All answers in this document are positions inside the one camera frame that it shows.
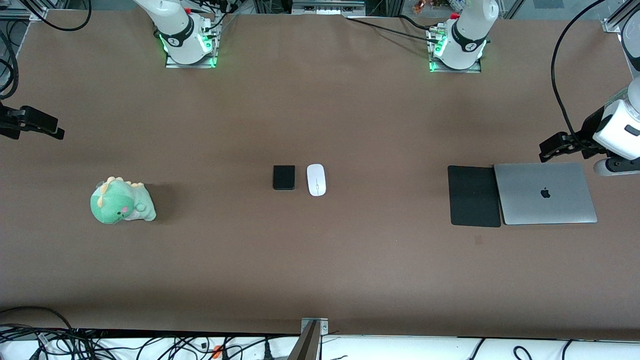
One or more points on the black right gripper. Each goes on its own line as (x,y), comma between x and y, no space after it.
(6,123)

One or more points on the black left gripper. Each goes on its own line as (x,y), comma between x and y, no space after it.
(589,128)

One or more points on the black phone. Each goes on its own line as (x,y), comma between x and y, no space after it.
(283,177)

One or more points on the white computer mouse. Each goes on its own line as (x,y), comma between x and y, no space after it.
(316,180)

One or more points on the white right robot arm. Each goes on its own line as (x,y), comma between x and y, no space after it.
(175,25)

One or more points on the black mouse pad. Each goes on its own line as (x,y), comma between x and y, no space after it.
(474,197)

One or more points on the silver laptop with apple logo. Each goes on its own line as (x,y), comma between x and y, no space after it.
(545,192)

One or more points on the green dinosaur plush toy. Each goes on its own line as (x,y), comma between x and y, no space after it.
(120,202)

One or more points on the white lower board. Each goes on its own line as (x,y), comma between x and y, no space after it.
(400,350)

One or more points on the grey power strip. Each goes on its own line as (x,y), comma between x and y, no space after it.
(327,6)

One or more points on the orange connector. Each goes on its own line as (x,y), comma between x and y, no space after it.
(216,351)

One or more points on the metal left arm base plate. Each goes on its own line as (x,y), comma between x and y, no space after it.
(475,68)

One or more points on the aluminium frame corner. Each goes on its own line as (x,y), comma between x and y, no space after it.
(620,15)
(22,9)

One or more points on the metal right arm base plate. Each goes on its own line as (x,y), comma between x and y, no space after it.
(172,65)

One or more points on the aluminium centre bracket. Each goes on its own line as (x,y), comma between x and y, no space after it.
(311,335)

